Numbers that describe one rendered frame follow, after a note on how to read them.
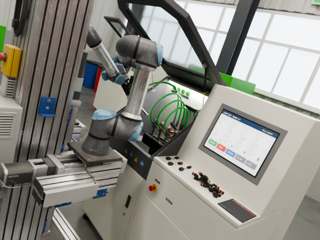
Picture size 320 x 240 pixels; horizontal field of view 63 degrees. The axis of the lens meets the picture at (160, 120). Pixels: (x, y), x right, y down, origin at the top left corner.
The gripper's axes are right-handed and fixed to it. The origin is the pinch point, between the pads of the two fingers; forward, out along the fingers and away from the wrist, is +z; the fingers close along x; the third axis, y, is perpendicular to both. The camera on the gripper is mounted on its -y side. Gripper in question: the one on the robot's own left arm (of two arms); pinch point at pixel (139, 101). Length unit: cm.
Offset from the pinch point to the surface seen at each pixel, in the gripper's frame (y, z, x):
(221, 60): -217, 10, -335
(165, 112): -18.6, 21.3, -32.0
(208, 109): -38, 27, 35
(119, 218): 56, 72, 15
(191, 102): -39.7, 21.8, -6.7
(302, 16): -362, 5, -252
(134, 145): 19.6, 26.9, 21.7
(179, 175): 3, 50, 59
